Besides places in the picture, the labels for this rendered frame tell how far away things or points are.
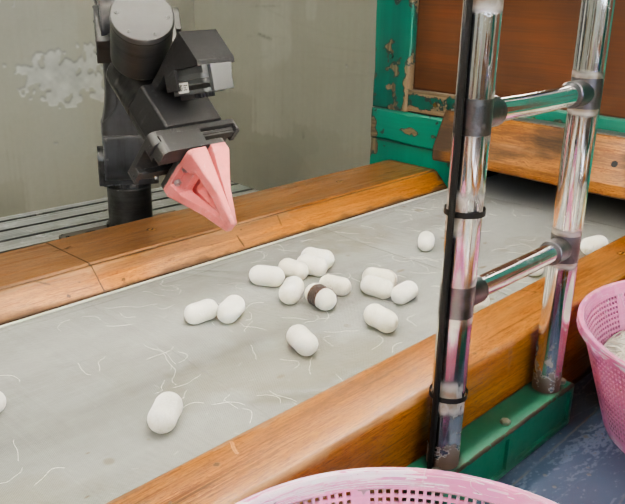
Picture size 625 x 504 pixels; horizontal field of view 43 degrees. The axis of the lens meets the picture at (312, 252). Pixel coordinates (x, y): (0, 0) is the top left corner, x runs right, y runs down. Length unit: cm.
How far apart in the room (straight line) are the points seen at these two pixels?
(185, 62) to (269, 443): 37
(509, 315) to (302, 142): 204
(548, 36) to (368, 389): 66
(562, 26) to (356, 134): 147
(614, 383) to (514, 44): 59
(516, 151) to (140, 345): 58
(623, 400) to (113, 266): 48
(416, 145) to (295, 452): 79
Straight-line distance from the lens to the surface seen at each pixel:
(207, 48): 73
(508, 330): 67
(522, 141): 106
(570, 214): 63
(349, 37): 248
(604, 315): 77
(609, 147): 102
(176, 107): 77
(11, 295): 76
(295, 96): 268
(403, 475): 47
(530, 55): 112
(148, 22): 75
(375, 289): 76
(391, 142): 124
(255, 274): 78
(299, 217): 96
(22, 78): 281
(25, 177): 286
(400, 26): 122
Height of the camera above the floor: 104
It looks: 20 degrees down
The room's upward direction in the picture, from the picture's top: 1 degrees clockwise
